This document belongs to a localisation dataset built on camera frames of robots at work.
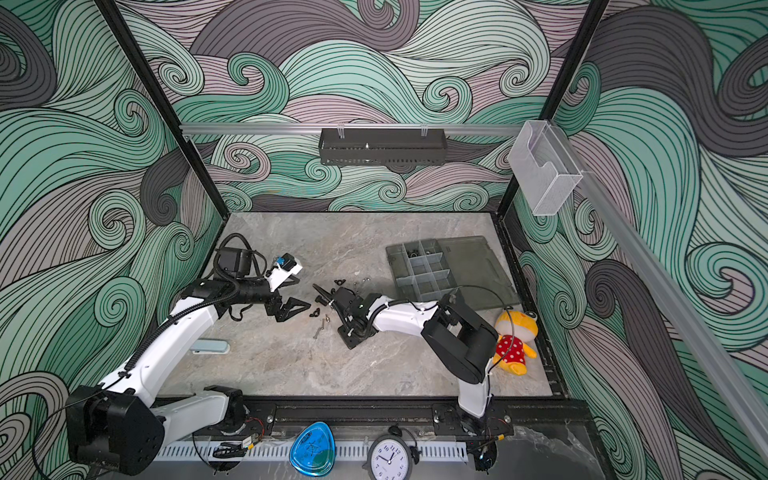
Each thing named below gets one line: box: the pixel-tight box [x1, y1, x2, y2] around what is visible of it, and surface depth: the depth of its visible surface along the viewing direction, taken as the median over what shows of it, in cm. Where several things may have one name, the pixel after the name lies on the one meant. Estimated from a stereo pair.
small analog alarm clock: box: [362, 425, 422, 480], surface depth 67 cm
